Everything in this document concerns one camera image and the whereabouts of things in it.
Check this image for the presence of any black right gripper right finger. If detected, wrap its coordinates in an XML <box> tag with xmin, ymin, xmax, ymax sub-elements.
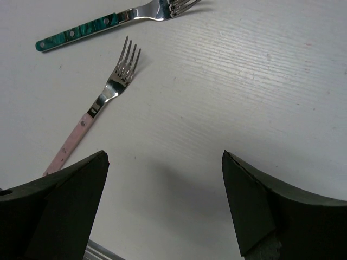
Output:
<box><xmin>222</xmin><ymin>151</ymin><xmax>346</xmax><ymax>259</ymax></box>

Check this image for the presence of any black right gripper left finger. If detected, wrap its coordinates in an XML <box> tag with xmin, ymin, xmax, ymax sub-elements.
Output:
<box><xmin>1</xmin><ymin>151</ymin><xmax>110</xmax><ymax>259</ymax></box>

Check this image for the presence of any aluminium table frame rail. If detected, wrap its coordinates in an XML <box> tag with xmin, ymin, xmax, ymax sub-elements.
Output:
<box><xmin>83</xmin><ymin>240</ymin><xmax>124</xmax><ymax>260</ymax></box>

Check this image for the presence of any pink handled fork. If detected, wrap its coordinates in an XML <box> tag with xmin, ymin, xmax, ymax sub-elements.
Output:
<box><xmin>43</xmin><ymin>37</ymin><xmax>141</xmax><ymax>176</ymax></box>

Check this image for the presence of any green handled fork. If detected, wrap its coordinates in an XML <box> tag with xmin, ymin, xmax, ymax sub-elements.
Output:
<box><xmin>35</xmin><ymin>0</ymin><xmax>200</xmax><ymax>52</ymax></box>

